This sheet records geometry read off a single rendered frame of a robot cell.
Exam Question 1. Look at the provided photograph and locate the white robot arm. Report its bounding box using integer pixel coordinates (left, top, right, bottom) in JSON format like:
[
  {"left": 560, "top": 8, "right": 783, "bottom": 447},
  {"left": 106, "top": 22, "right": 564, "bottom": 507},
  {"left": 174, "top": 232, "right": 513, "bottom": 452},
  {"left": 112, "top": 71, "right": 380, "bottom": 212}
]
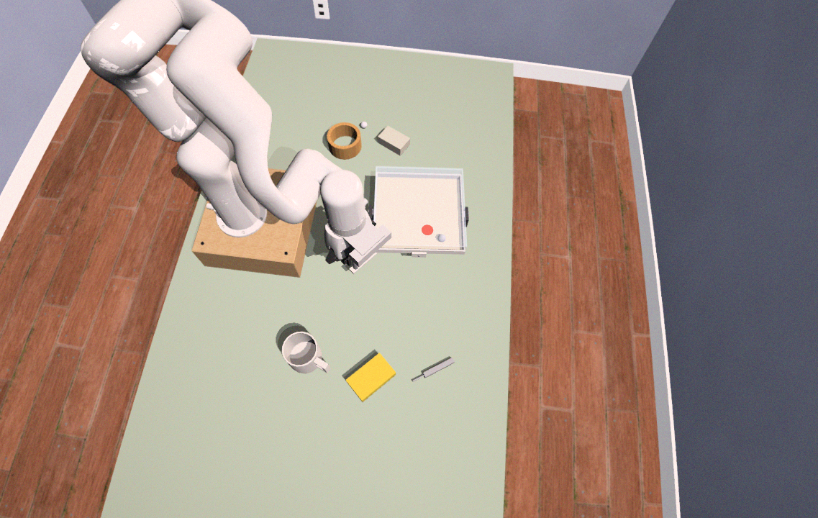
[{"left": 81, "top": 0, "right": 391, "bottom": 267}]

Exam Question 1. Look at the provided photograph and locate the white mug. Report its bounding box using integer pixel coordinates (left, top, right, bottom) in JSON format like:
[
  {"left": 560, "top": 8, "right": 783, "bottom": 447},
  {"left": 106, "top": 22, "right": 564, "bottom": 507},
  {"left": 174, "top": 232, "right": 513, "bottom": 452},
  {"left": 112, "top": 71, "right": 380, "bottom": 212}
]
[{"left": 282, "top": 332, "right": 331, "bottom": 373}]

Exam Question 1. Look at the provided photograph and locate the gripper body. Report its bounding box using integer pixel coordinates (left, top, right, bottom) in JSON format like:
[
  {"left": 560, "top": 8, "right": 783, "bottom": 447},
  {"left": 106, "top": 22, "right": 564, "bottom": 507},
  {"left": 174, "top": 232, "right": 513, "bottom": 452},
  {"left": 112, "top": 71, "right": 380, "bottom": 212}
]
[{"left": 324, "top": 211, "right": 372, "bottom": 260}]

